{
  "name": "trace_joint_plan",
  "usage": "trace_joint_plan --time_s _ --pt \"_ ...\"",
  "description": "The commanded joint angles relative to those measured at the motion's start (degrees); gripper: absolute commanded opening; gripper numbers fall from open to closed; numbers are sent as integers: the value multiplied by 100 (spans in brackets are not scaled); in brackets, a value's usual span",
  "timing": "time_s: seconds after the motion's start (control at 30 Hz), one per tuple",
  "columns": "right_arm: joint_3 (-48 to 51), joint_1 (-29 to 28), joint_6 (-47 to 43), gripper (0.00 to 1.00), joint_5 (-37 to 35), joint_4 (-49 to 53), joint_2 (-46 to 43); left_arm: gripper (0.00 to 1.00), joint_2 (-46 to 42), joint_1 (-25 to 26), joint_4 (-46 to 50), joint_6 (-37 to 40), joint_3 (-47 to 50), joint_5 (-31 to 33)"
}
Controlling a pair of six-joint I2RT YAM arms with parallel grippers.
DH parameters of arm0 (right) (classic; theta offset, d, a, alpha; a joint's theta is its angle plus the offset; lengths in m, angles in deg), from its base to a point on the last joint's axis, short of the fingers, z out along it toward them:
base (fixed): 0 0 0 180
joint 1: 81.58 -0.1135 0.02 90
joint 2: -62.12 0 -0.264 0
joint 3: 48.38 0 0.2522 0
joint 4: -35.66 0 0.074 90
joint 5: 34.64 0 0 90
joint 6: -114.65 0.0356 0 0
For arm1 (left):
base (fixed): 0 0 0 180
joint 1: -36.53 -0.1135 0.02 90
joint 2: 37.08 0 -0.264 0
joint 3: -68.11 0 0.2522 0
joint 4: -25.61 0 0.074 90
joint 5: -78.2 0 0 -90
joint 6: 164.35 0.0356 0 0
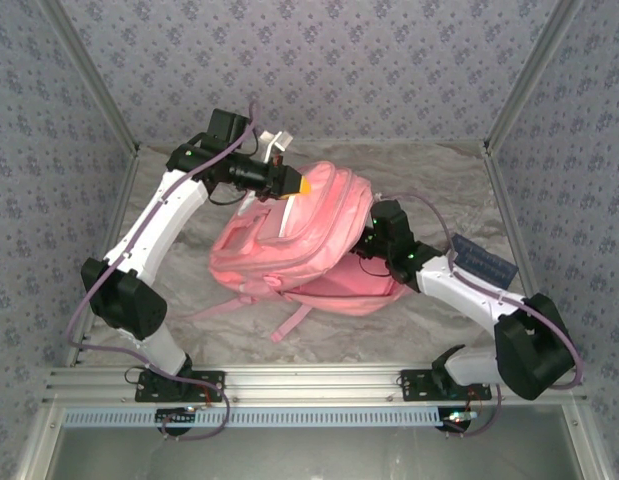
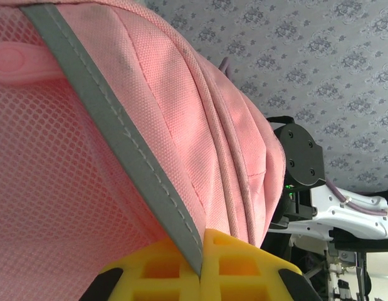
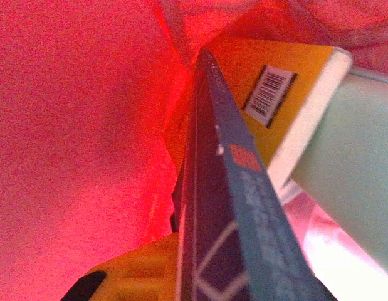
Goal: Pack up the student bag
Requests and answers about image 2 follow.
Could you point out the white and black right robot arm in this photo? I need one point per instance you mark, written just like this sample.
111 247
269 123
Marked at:
353 219

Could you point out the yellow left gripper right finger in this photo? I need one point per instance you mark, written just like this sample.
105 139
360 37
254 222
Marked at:
244 251

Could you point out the pink backpack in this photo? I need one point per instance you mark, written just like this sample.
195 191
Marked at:
87 156

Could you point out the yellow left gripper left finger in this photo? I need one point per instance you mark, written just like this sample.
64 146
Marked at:
131 261

